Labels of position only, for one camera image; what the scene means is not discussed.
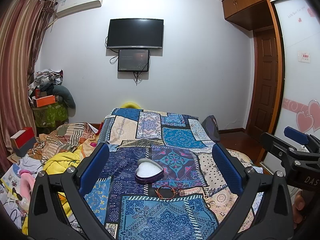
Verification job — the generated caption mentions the red braided bracelet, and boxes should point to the red braided bracelet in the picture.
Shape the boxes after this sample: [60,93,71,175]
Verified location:
[154,185,179,201]

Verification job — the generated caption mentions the heart-shaped purple jewelry box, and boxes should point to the heart-shaped purple jewelry box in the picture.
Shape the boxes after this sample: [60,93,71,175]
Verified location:
[135,158,164,184]

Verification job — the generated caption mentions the person's right hand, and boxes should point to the person's right hand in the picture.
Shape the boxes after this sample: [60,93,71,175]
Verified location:
[292,190,314,229]

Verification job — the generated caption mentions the yellow cartoon blanket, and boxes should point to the yellow cartoon blanket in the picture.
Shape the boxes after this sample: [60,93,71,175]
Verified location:
[22,149,87,235]

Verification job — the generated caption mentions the dark gray bag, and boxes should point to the dark gray bag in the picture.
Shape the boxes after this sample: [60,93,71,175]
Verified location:
[202,115,221,142]

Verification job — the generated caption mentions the striped brown beige quilt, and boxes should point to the striped brown beige quilt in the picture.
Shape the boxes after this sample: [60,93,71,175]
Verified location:
[27,122,100,163]

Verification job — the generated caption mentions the brown wooden door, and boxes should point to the brown wooden door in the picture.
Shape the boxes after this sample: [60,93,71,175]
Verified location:
[246,27,278,141]

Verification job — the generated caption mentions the pink cloth item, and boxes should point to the pink cloth item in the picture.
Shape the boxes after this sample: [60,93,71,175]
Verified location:
[19,170,35,212]

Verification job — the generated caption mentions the blue patchwork bedspread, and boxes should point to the blue patchwork bedspread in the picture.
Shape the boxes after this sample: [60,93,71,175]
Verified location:
[83,107,264,240]

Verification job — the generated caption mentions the green patterned storage box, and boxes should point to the green patterned storage box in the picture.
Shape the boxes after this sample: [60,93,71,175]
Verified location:
[32,102,68,128]

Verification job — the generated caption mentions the red and white box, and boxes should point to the red and white box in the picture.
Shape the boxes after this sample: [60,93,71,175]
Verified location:
[10,127,36,158]

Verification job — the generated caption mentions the dark gray pillow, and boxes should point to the dark gray pillow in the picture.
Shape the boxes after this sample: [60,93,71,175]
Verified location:
[52,85,76,109]

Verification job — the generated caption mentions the yellow round object behind bed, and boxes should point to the yellow round object behind bed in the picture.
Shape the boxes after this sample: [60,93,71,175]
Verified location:
[121,102,141,109]

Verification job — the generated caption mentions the orange box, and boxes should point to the orange box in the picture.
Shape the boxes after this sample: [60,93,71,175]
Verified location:
[32,95,56,107]

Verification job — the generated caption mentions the pile of clothes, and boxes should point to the pile of clothes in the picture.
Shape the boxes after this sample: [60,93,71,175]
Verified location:
[28,69,63,97]

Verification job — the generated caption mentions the wooden overhead cabinet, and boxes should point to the wooden overhead cabinet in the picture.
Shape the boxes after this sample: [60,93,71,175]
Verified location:
[222,0,273,30]

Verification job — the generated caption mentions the striped red gold curtain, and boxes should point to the striped red gold curtain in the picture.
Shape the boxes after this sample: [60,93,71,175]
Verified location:
[1,0,56,174]

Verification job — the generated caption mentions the small black wall monitor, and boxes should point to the small black wall monitor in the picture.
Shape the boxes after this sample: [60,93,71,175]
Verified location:
[118,49,150,72]

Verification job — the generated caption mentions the large black wall television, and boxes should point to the large black wall television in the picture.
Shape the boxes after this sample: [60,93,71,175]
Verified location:
[106,18,164,49]

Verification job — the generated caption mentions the white wall air conditioner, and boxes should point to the white wall air conditioner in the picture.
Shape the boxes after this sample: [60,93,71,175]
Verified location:
[56,0,103,18]

